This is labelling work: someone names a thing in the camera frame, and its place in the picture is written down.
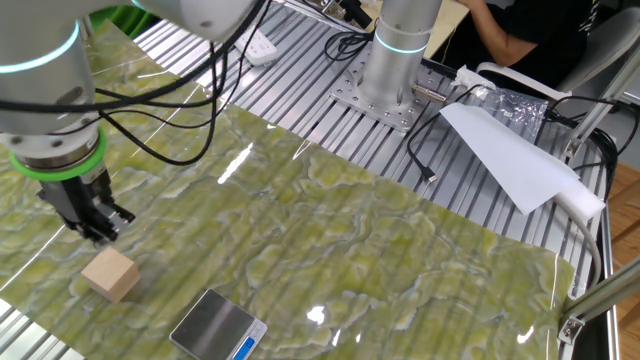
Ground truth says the clear plastic bag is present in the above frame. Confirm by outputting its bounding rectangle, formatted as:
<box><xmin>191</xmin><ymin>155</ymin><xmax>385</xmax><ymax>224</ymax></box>
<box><xmin>467</xmin><ymin>83</ymin><xmax>551</xmax><ymax>146</ymax></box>

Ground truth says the wooden cube block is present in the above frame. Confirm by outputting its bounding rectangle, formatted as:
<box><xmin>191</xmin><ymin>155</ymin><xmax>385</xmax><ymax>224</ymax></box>
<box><xmin>80</xmin><ymin>246</ymin><xmax>142</xmax><ymax>305</ymax></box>

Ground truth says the white crumpled tissue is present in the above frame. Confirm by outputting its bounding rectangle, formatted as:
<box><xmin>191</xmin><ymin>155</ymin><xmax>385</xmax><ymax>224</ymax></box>
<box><xmin>452</xmin><ymin>64</ymin><xmax>497</xmax><ymax>92</ymax></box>

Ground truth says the white power strip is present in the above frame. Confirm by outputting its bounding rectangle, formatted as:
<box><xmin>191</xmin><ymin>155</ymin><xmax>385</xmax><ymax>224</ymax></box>
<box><xmin>233</xmin><ymin>27</ymin><xmax>279</xmax><ymax>67</ymax></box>

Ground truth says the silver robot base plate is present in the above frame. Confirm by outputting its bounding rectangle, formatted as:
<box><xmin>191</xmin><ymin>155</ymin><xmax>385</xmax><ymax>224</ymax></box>
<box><xmin>329</xmin><ymin>47</ymin><xmax>454</xmax><ymax>134</ymax></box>

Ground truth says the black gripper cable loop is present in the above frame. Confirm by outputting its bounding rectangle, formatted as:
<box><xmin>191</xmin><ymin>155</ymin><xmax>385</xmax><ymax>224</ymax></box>
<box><xmin>94</xmin><ymin>42</ymin><xmax>231</xmax><ymax>167</ymax></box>

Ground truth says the coiled black cable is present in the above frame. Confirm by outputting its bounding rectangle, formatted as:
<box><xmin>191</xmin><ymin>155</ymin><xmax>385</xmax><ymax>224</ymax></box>
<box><xmin>323</xmin><ymin>29</ymin><xmax>375</xmax><ymax>63</ymax></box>

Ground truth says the green fabric bundle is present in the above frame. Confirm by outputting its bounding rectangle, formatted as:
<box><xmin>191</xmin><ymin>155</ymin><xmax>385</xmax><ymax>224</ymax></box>
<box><xmin>88</xmin><ymin>4</ymin><xmax>157</xmax><ymax>40</ymax></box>

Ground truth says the person in black shirt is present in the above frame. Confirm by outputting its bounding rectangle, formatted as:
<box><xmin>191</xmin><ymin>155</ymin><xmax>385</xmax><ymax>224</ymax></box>
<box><xmin>439</xmin><ymin>0</ymin><xmax>609</xmax><ymax>91</ymax></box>

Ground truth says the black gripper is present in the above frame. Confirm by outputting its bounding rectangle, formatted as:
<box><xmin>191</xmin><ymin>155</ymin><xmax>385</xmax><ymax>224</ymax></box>
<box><xmin>38</xmin><ymin>168</ymin><xmax>119</xmax><ymax>246</ymax></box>

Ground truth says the large white paper sheet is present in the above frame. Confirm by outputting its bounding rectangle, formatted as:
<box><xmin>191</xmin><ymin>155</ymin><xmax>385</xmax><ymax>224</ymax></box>
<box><xmin>438</xmin><ymin>99</ymin><xmax>582</xmax><ymax>217</ymax></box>

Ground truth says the green marble pattern mat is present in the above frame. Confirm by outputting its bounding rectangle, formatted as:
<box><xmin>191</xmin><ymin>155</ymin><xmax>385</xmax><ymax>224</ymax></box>
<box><xmin>0</xmin><ymin>19</ymin><xmax>576</xmax><ymax>360</ymax></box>

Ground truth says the black cable bundle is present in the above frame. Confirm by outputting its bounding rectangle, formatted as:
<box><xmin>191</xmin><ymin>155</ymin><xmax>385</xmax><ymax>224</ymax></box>
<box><xmin>544</xmin><ymin>94</ymin><xmax>640</xmax><ymax>201</ymax></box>

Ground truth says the grey office chair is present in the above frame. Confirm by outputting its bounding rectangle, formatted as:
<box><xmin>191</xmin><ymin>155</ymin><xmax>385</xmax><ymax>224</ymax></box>
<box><xmin>474</xmin><ymin>7</ymin><xmax>640</xmax><ymax>104</ymax></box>

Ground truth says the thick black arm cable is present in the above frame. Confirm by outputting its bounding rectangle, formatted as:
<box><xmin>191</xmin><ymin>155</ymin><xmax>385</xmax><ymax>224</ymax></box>
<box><xmin>0</xmin><ymin>0</ymin><xmax>269</xmax><ymax>114</ymax></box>

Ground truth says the black silver mounted device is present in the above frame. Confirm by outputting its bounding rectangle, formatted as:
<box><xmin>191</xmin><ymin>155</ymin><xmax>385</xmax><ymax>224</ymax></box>
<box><xmin>314</xmin><ymin>0</ymin><xmax>374</xmax><ymax>30</ymax></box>

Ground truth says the silver cylindrical connector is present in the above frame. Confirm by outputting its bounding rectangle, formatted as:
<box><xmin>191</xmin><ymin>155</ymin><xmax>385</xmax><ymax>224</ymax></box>
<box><xmin>412</xmin><ymin>81</ymin><xmax>450</xmax><ymax>106</ymax></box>

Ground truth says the black USB cable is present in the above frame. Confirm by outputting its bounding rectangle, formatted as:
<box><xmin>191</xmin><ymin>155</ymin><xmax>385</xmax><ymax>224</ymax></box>
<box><xmin>405</xmin><ymin>83</ymin><xmax>484</xmax><ymax>184</ymax></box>

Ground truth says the silver digital pocket scale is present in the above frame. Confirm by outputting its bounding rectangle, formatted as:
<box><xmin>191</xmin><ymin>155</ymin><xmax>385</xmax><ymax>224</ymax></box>
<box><xmin>168</xmin><ymin>288</ymin><xmax>269</xmax><ymax>360</ymax></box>

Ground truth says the green wrist adapter ring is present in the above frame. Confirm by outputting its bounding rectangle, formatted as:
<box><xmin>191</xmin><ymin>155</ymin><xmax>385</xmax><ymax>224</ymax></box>
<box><xmin>8</xmin><ymin>127</ymin><xmax>109</xmax><ymax>182</ymax></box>

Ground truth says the aluminium frame post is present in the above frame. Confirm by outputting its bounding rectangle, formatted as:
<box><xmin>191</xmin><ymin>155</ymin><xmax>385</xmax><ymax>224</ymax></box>
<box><xmin>556</xmin><ymin>269</ymin><xmax>640</xmax><ymax>347</ymax></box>
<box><xmin>563</xmin><ymin>47</ymin><xmax>640</xmax><ymax>159</ymax></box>

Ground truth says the white foam pipe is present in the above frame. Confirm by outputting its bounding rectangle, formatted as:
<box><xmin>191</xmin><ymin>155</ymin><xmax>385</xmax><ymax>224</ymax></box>
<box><xmin>552</xmin><ymin>189</ymin><xmax>607</xmax><ymax>291</ymax></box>

